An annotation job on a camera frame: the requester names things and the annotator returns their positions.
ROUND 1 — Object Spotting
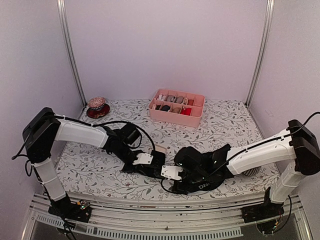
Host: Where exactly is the black underwear beige waistband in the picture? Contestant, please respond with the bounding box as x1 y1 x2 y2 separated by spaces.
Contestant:
135 144 167 179

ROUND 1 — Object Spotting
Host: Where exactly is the pink divided storage box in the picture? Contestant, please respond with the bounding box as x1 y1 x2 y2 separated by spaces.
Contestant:
148 89 205 128

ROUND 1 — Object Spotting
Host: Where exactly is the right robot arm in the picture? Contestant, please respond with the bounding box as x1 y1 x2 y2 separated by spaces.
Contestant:
161 119 320 218

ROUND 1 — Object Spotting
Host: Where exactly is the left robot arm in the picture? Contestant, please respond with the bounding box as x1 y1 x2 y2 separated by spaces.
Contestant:
12 107 144 217

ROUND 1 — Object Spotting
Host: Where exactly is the black underwear white lettering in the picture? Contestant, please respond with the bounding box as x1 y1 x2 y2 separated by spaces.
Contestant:
184 144 235 194

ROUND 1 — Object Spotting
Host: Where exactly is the red patterned pincushion on saucer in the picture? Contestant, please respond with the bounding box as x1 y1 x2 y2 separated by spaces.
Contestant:
86 96 110 119

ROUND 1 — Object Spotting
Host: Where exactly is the floral patterned table mat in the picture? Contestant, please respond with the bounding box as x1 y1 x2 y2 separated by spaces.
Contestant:
56 99 279 201

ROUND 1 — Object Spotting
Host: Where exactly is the striped round cup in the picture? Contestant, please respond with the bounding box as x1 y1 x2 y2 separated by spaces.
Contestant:
242 167 261 177

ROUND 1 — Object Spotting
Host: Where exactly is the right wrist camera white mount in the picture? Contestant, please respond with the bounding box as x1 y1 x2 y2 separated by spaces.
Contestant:
161 165 183 181

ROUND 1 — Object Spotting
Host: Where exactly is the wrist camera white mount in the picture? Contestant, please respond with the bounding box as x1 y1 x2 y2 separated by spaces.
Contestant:
161 165 183 181
132 152 154 166

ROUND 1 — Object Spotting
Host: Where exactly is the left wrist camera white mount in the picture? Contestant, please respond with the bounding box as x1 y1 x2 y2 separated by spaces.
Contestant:
132 152 154 166

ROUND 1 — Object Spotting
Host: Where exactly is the aluminium front rail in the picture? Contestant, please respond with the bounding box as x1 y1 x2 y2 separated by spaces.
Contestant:
22 192 315 240

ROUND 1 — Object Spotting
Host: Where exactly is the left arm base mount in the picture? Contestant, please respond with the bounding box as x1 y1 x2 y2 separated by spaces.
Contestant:
48 195 92 223

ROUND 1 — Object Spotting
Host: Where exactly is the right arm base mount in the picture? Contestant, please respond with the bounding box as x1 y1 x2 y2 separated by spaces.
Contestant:
241 197 284 223

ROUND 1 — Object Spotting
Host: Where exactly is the left aluminium frame post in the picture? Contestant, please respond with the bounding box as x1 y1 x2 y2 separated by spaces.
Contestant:
56 0 87 107

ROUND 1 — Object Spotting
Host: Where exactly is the aluminium frame post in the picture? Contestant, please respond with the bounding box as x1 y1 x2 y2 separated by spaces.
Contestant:
56 0 87 107
245 0 275 108

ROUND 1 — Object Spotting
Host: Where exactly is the right aluminium frame post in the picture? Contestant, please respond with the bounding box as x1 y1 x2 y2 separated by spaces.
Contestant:
245 0 275 108

